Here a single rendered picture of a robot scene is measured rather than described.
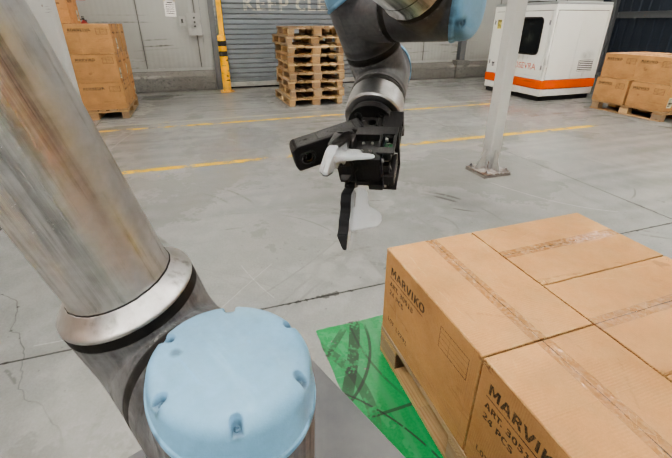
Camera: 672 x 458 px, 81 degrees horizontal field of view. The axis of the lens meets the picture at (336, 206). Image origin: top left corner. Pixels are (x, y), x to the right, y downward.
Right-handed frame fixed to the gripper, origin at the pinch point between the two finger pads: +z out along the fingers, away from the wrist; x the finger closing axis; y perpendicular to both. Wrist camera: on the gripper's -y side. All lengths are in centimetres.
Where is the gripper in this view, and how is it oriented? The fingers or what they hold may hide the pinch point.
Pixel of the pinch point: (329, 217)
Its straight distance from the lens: 49.5
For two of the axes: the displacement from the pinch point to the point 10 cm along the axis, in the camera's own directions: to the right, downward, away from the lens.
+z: -2.2, 7.6, -6.1
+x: 1.6, 6.5, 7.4
